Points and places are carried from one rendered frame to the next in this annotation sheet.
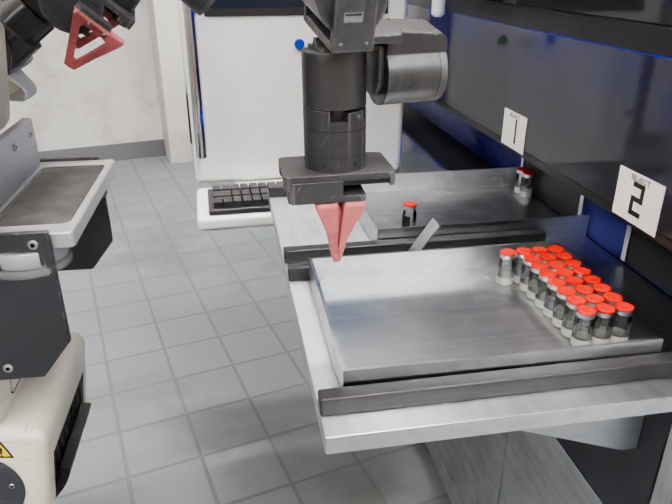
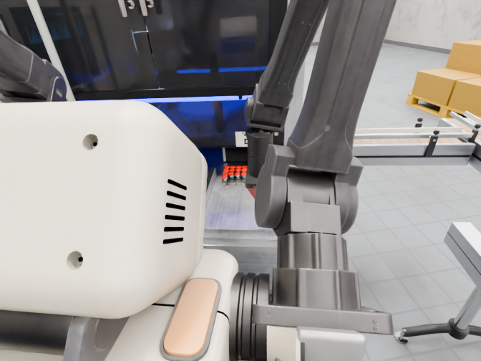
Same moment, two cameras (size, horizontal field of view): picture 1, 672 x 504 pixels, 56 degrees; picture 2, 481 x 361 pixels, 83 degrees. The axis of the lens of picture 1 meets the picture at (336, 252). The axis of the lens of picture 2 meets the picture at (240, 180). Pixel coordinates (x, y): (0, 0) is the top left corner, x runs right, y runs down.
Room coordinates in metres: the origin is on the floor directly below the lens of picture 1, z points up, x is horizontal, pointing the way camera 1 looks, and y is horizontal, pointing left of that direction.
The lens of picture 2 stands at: (0.45, 0.55, 1.44)
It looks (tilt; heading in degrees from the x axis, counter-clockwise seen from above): 33 degrees down; 287
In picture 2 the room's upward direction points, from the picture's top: 4 degrees counter-clockwise
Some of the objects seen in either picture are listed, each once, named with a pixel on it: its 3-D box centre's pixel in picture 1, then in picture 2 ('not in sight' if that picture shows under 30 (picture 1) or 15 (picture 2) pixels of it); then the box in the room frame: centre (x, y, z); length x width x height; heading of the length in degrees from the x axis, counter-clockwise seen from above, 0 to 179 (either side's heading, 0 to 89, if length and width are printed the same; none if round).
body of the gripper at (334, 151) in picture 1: (334, 144); (260, 165); (0.57, 0.00, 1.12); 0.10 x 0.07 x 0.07; 100
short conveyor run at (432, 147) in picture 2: not in sight; (377, 142); (0.20, -0.61, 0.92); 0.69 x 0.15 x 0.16; 10
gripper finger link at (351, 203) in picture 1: (323, 217); not in sight; (0.57, 0.01, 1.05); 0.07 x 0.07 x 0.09; 10
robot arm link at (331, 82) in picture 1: (340, 76); (259, 140); (0.57, 0.00, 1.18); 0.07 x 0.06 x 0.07; 109
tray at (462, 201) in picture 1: (456, 203); not in sight; (1.02, -0.21, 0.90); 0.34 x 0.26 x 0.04; 100
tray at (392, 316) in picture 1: (463, 306); (244, 198); (0.66, -0.15, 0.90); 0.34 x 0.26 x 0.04; 100
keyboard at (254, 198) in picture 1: (301, 192); not in sight; (1.30, 0.08, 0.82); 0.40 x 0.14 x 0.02; 102
